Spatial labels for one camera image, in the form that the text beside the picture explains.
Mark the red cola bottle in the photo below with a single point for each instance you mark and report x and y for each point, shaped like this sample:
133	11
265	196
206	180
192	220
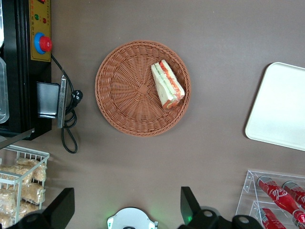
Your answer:
278	195
271	219
296	193

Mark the clear acrylic bottle rack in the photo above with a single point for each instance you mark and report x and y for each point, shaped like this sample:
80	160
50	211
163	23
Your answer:
247	190

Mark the clear bag of crispy snacks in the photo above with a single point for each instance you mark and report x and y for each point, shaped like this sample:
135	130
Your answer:
33	192
12	173
27	208
4	220
31	164
7	200

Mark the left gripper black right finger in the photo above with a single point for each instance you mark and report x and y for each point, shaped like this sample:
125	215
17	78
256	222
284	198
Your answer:
188	205

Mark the black electric fryer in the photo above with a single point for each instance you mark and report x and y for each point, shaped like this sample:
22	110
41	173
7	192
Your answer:
21	71

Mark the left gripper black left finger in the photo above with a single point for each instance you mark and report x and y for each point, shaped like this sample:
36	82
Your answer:
63	205

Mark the cream plastic serving tray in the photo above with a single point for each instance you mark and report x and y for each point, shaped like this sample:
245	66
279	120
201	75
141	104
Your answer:
281	105

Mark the triangle sandwich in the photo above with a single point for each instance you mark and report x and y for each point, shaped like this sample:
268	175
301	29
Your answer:
168	83

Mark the round brown wicker basket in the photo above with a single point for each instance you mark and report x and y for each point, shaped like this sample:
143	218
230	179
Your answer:
124	95

